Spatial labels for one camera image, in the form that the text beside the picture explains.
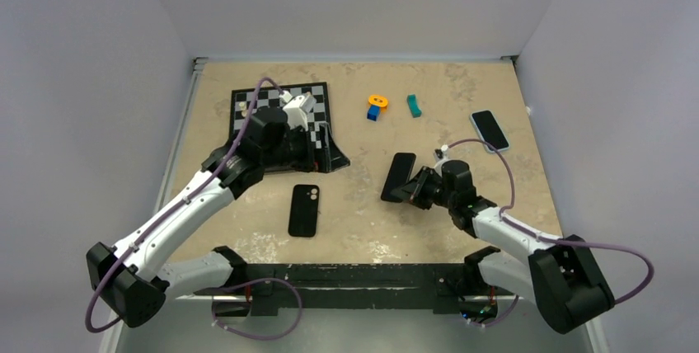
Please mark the black smartphone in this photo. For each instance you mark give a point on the black smartphone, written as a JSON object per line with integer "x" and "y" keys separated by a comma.
{"x": 398, "y": 175}

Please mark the orange ring block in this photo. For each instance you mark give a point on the orange ring block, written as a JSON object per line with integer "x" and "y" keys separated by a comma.
{"x": 378, "y": 101}

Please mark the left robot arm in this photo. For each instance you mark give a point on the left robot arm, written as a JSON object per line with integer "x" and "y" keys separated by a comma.
{"x": 132, "y": 276}

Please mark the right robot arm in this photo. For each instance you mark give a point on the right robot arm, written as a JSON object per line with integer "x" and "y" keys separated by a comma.
{"x": 560, "y": 275}

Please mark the black phone case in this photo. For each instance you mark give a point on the black phone case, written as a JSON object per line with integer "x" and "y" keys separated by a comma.
{"x": 304, "y": 211}

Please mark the teal curved block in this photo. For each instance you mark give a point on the teal curved block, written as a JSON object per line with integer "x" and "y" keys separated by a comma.
{"x": 413, "y": 106}

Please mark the blue cube block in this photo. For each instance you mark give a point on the blue cube block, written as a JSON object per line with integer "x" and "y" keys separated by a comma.
{"x": 373, "y": 112}

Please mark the black white chessboard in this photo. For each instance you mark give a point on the black white chessboard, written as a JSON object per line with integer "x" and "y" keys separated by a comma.
{"x": 265, "y": 123}

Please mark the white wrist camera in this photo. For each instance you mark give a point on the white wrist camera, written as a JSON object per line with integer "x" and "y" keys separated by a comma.
{"x": 299, "y": 107}
{"x": 441, "y": 153}

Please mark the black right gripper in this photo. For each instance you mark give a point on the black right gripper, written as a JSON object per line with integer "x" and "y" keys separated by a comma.
{"x": 412, "y": 191}

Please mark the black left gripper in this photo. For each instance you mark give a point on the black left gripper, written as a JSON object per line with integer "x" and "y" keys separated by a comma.
{"x": 331, "y": 157}

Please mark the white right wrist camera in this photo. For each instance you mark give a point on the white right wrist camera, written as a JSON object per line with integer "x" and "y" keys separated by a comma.
{"x": 441, "y": 153}

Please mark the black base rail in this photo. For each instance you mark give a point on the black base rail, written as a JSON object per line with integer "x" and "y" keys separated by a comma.
{"x": 441, "y": 288}

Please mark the phone in light blue case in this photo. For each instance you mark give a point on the phone in light blue case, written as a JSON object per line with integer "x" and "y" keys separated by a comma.
{"x": 489, "y": 131}

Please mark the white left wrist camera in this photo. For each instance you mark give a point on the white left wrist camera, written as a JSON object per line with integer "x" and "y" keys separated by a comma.
{"x": 299, "y": 107}

